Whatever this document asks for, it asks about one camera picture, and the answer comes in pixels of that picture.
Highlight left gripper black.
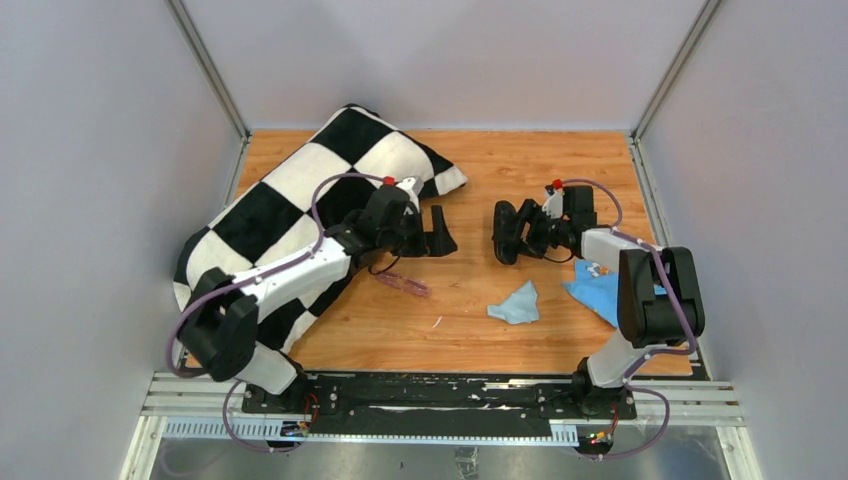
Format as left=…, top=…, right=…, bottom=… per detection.
left=379, top=205, right=457, bottom=258

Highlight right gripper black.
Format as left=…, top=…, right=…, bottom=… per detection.
left=492, top=199, right=571, bottom=259

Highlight light blue cleaning cloth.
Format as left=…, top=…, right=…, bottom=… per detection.
left=486, top=280, right=540, bottom=325

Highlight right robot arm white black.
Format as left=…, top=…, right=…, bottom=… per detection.
left=492, top=179, right=706, bottom=418

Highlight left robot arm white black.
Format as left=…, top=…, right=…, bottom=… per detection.
left=174, top=185, right=458, bottom=413

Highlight pink transparent sunglasses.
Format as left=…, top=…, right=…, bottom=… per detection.
left=375, top=271, right=432, bottom=298

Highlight blue patterned cloth bag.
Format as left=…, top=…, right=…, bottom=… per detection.
left=561, top=259, right=669, bottom=329

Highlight black white checkered pillow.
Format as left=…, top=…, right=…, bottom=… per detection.
left=173, top=104, right=468, bottom=309

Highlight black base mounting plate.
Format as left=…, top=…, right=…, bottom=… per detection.
left=241, top=371, right=636, bottom=438

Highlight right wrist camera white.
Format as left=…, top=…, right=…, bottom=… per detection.
left=542, top=185, right=564, bottom=219

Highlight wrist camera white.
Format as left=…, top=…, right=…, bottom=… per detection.
left=542, top=185, right=564, bottom=219
left=395, top=176, right=424, bottom=211

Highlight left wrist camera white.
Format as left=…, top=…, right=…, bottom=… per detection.
left=395, top=176, right=424, bottom=211

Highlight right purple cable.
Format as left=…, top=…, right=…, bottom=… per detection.
left=553, top=178, right=700, bottom=462

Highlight purple cable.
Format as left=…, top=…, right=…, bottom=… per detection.
left=553, top=178, right=700, bottom=462
left=164, top=173, right=399, bottom=455

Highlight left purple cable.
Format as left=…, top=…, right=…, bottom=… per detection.
left=164, top=173, right=399, bottom=455

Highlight aluminium frame rail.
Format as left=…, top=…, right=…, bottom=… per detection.
left=120, top=371, right=762, bottom=479

